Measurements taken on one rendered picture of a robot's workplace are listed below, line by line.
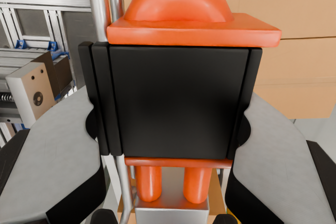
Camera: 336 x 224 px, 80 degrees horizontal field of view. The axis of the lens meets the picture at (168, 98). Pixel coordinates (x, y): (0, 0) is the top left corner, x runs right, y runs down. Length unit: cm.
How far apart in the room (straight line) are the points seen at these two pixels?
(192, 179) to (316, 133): 203
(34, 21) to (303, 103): 145
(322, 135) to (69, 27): 211
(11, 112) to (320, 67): 110
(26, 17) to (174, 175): 131
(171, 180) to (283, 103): 94
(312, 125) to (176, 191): 194
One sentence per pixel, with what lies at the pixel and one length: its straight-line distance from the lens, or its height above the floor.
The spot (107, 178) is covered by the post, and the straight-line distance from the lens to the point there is 167.
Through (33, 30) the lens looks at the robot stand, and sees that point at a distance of 142.
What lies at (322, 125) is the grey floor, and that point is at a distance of 213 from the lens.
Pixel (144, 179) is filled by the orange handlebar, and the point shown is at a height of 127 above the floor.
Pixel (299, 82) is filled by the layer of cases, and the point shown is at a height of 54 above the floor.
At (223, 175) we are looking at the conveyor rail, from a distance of 127.
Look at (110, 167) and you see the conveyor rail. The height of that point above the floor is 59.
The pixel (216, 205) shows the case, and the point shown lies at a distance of 88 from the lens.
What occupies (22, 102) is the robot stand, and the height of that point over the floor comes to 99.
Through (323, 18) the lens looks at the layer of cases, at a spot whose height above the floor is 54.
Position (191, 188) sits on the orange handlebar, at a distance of 18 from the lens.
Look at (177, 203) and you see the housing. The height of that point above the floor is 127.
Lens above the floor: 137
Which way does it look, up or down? 60 degrees down
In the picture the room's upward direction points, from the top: 178 degrees counter-clockwise
